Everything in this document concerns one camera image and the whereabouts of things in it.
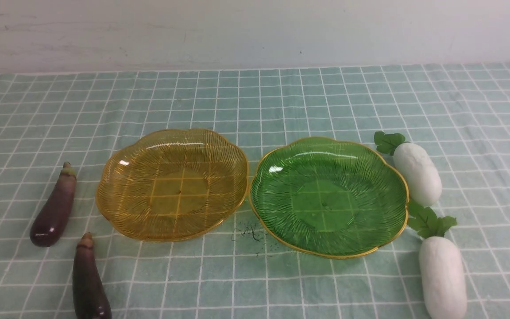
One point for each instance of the purple eggplant front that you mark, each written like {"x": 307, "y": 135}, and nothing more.
{"x": 89, "y": 298}

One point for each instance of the yellow glass plate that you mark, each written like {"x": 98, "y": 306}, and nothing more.
{"x": 173, "y": 185}

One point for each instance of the white radish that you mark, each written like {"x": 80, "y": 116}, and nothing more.
{"x": 414, "y": 164}
{"x": 442, "y": 272}

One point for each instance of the purple eggplant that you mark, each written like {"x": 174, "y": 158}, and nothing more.
{"x": 53, "y": 217}
{"x": 89, "y": 298}

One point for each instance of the green glass plate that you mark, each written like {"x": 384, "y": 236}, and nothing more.
{"x": 329, "y": 198}

